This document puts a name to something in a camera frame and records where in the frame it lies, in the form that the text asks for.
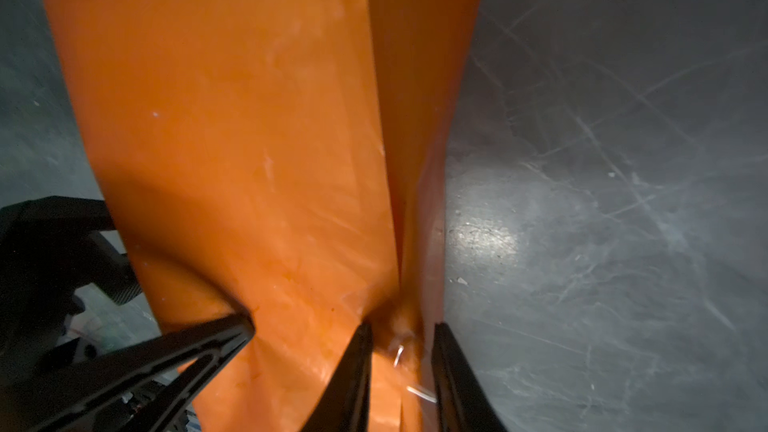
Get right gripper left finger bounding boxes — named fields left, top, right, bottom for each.
left=301, top=322, right=374, bottom=432

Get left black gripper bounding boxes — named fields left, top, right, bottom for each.
left=1, top=196, right=255, bottom=431

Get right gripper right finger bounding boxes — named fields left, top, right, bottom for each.
left=431, top=322, right=507, bottom=432

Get yellow orange wrapping paper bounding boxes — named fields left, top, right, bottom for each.
left=44, top=0, right=480, bottom=431

